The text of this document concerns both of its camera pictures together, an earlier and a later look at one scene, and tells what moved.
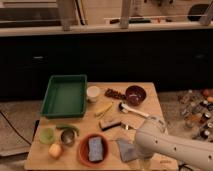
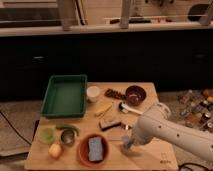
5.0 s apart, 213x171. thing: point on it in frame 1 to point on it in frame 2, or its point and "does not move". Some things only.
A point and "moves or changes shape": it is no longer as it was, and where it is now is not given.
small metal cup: (68, 137) does not move
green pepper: (62, 126) does not move
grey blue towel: (128, 151) moves or changes shape
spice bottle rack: (196, 110) does not move
